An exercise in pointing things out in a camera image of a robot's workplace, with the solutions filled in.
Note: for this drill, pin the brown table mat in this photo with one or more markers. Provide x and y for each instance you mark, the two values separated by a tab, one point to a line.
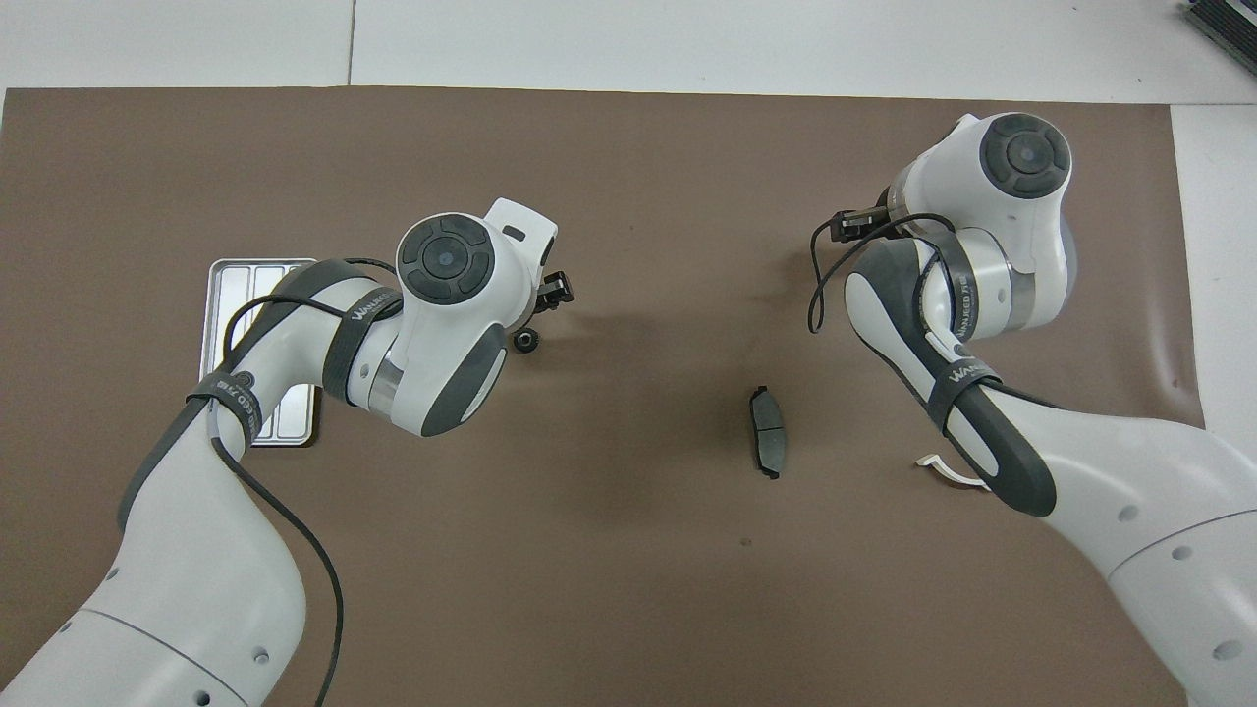
638	196

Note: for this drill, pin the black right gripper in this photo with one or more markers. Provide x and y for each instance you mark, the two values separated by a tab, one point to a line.
856	225

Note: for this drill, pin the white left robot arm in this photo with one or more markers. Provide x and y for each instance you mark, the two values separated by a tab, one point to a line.
196	589

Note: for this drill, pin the black ribbed device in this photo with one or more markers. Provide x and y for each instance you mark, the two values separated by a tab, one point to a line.
1228	25

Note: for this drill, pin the silver metal tray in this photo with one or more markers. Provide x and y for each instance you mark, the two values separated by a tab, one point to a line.
224	304

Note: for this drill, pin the white semicircular plastic clamp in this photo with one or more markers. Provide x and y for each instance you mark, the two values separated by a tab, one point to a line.
928	461

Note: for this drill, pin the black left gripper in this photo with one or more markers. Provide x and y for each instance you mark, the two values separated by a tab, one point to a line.
555	292

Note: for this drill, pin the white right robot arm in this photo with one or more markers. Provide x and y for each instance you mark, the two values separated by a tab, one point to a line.
1129	491

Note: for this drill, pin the slim dark brake pad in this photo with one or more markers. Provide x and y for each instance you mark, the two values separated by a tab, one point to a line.
768	432

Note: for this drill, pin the black bearing gear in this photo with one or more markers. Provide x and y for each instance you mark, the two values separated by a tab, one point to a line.
527	340

